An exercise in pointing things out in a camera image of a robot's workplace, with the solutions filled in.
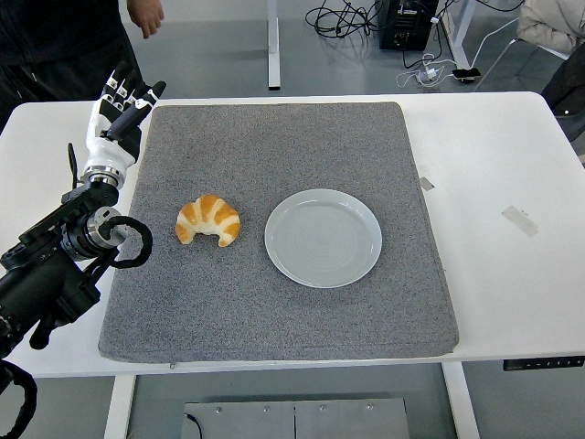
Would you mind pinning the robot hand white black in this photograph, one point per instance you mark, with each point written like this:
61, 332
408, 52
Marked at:
106, 148

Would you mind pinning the croissant bread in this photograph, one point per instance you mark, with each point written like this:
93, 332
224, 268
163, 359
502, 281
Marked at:
211, 215

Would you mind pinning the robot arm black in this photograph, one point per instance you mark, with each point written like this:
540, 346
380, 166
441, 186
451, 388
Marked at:
43, 279

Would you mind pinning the pale grey round plate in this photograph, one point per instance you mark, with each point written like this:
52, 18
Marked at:
323, 238

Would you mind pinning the grey metal plate with screws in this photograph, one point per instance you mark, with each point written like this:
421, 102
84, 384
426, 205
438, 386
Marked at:
329, 418

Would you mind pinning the person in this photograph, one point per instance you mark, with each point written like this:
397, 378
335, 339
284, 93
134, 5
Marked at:
59, 41

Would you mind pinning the person's hand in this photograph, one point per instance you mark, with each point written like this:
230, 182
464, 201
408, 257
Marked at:
145, 13

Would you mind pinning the grey fabric mat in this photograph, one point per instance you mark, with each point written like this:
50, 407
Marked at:
283, 151

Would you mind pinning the white background desk leg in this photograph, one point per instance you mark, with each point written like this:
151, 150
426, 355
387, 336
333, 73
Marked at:
273, 46
459, 36

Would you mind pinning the white table leg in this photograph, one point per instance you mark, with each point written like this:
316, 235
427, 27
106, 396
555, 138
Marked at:
460, 402
118, 409

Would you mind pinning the small grey tape strip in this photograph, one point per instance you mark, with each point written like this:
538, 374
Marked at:
427, 183

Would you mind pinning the black computer tower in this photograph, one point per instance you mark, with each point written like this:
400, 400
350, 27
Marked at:
407, 25

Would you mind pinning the white power adapter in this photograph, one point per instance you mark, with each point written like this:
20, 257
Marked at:
430, 73

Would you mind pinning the black smartphone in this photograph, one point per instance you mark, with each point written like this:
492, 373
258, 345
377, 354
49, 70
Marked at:
466, 73

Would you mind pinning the white padded jacket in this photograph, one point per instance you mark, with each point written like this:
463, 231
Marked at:
548, 23

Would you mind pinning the black garment on chair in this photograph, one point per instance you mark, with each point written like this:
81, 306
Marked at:
569, 96

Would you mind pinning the black desk control panel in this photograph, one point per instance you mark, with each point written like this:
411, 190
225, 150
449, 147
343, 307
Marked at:
544, 364

